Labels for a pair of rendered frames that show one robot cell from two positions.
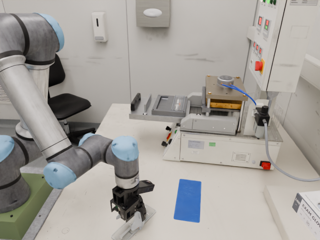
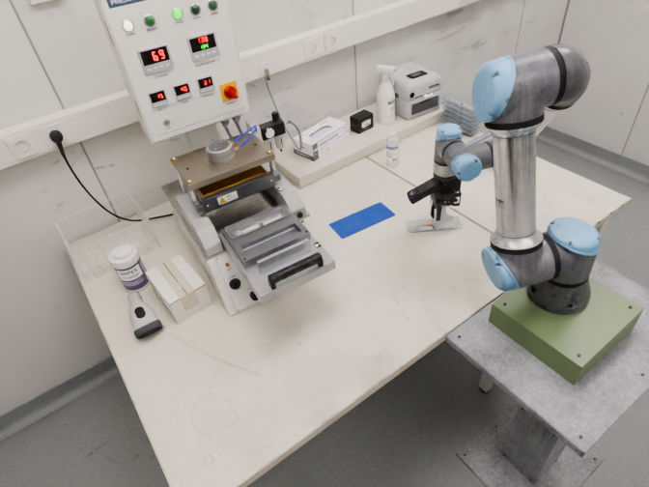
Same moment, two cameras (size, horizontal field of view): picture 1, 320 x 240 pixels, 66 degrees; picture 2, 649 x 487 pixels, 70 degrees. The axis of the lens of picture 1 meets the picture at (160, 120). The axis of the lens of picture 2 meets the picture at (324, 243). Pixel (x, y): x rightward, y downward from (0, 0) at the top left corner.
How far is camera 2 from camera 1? 186 cm
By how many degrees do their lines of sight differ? 94
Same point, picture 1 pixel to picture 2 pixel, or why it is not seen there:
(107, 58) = not seen: outside the picture
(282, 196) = (306, 167)
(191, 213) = (376, 210)
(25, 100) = not seen: hidden behind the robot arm
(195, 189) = (345, 221)
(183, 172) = (327, 243)
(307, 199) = (314, 141)
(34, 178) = (518, 308)
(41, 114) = not seen: hidden behind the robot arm
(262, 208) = (323, 182)
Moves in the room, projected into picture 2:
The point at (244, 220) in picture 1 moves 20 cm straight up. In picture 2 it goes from (347, 185) to (344, 140)
